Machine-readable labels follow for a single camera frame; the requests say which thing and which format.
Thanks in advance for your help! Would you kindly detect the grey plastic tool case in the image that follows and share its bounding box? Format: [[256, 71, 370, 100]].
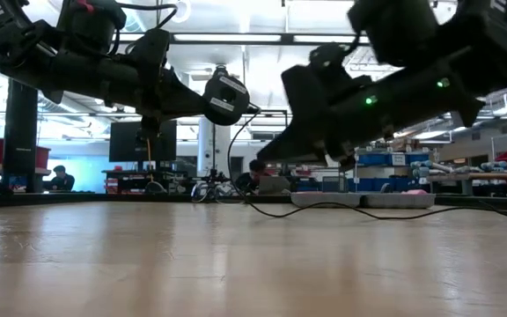
[[290, 191, 437, 210]]

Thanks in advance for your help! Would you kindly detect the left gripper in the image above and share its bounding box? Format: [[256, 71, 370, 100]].
[[103, 28, 211, 138]]

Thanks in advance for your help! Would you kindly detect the white building column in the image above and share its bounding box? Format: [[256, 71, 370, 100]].
[[198, 116, 232, 177]]

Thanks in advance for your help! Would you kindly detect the black computer monitor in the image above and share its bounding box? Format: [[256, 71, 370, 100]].
[[108, 119, 178, 163]]

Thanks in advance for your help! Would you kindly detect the grey laptop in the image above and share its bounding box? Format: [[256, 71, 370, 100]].
[[257, 175, 292, 195]]

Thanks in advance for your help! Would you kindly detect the blue storage bins shelf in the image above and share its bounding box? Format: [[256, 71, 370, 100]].
[[354, 149, 433, 193]]

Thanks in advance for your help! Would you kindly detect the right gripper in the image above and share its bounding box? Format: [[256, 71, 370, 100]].
[[257, 41, 364, 172]]

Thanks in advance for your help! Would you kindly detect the thin black cord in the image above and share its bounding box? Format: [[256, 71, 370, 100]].
[[226, 104, 507, 224]]

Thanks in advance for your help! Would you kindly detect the person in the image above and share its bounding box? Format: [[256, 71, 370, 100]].
[[235, 158, 272, 195], [44, 165, 77, 193]]

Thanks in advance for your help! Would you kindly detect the black vertical post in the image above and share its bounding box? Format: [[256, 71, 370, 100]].
[[3, 78, 39, 195]]

